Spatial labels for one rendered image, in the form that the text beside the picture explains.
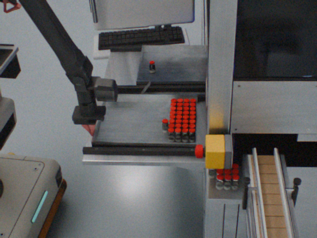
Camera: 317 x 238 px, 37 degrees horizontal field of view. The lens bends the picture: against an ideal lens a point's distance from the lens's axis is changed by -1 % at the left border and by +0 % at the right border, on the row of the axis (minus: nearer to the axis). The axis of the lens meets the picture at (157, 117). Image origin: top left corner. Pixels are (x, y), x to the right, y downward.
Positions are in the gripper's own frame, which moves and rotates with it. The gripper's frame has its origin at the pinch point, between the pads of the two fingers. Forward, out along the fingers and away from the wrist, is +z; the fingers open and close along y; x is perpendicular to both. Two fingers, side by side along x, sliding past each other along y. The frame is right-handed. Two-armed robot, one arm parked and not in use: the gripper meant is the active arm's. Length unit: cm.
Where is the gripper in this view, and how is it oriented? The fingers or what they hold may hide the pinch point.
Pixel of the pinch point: (92, 133)
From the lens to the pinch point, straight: 160.4
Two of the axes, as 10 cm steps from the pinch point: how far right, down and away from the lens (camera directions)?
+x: 0.7, -6.4, 7.7
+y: 10.0, 0.1, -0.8
